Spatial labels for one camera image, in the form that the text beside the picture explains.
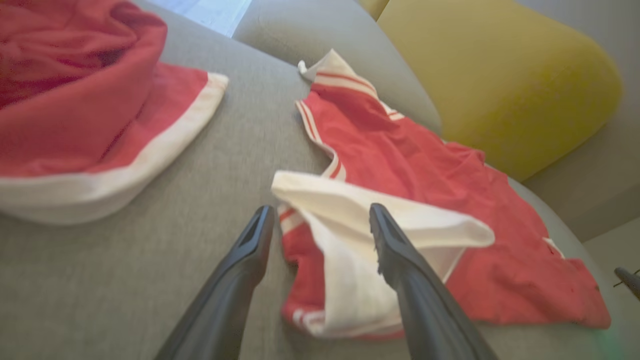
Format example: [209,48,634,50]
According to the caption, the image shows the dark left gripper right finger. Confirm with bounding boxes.
[369,202,499,360]

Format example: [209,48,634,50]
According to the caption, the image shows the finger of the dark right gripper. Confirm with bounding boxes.
[614,266,640,301]

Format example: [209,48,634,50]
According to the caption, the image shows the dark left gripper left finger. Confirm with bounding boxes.
[154,204,277,360]

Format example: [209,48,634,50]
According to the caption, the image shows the red garment with thin stripes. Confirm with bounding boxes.
[271,48,612,342]

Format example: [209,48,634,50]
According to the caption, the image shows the red shorts with white trim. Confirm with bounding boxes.
[0,0,230,226]

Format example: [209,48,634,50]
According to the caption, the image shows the grey fabric sofa seat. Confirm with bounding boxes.
[0,0,623,360]

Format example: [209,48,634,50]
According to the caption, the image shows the large yellow sofa cushion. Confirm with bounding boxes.
[356,0,391,21]
[376,0,624,184]

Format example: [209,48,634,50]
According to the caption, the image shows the rounded grey sofa section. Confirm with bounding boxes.
[232,0,443,136]

